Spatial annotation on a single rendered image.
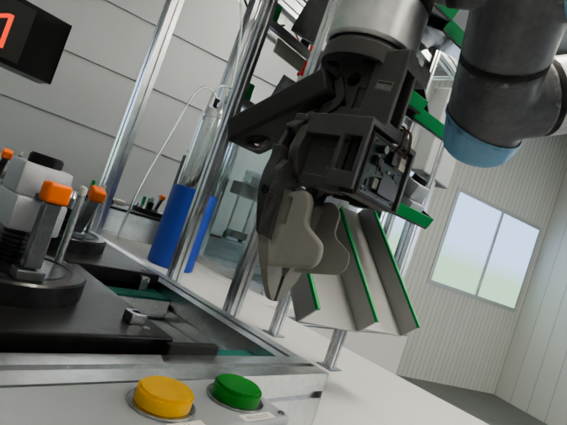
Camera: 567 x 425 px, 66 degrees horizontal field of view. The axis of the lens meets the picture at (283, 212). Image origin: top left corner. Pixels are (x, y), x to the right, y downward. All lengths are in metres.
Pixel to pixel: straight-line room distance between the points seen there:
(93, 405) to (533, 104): 0.42
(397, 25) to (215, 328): 0.43
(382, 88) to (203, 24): 3.52
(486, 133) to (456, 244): 4.89
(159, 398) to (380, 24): 0.30
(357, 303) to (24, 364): 0.49
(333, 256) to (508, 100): 0.20
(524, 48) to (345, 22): 0.14
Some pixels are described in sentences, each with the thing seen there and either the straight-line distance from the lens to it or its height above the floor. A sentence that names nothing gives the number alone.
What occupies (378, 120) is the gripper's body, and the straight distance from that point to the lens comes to 0.32.
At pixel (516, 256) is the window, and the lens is 6.14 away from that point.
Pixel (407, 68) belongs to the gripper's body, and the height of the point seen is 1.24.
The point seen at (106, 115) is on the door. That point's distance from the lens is 3.58.
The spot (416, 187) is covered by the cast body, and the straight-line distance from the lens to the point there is 0.80.
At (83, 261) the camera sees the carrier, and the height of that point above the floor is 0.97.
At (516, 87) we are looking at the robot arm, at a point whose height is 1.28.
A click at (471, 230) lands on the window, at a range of 5.46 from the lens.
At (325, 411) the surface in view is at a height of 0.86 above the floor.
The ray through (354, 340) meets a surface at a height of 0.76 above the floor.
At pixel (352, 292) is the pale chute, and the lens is 0.72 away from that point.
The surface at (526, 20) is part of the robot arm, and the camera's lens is 0.40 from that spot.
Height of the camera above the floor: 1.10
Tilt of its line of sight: 2 degrees up
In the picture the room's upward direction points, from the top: 19 degrees clockwise
